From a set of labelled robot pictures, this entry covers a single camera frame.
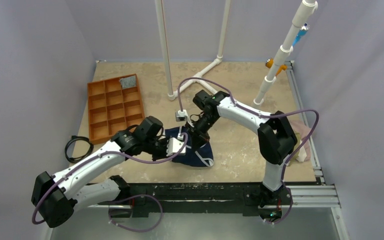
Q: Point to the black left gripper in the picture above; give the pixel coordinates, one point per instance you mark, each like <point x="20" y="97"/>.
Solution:
<point x="163" y="154"/>

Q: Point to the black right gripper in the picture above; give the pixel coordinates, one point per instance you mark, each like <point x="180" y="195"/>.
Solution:
<point x="198" y="133"/>

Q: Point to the navy blue underwear white trim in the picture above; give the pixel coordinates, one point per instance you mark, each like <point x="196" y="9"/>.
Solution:
<point x="202" y="157"/>

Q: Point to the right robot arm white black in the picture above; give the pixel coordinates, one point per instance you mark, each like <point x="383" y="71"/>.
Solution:
<point x="276" y="138"/>

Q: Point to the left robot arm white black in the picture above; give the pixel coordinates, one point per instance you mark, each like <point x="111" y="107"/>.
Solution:
<point x="56" y="197"/>

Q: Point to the orange compartment tray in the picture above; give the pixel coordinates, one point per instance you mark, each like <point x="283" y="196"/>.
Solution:
<point x="111" y="109"/>

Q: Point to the grey folded cloth in tray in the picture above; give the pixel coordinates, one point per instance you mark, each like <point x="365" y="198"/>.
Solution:
<point x="128" y="82"/>

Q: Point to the pink cloth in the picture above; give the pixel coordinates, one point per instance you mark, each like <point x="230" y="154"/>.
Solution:
<point x="301" y="131"/>

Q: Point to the white PVC angled pole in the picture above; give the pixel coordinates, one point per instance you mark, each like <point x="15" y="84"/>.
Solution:
<point x="304" y="11"/>

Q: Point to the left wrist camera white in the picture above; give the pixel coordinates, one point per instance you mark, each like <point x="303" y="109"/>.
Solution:
<point x="176" y="146"/>

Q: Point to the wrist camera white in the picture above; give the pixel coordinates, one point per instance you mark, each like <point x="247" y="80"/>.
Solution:
<point x="183" y="116"/>
<point x="176" y="146"/>

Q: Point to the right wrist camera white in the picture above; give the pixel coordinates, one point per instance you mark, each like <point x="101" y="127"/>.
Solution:
<point x="183" y="116"/>

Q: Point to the white PVC pipe frame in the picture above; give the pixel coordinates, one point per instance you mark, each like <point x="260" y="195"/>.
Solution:
<point x="192" y="30"/>

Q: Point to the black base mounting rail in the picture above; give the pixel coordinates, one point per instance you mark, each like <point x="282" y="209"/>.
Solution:
<point x="250" y="199"/>

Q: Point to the aluminium extrusion frame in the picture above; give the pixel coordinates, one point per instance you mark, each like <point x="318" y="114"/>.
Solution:
<point x="235" y="148"/>

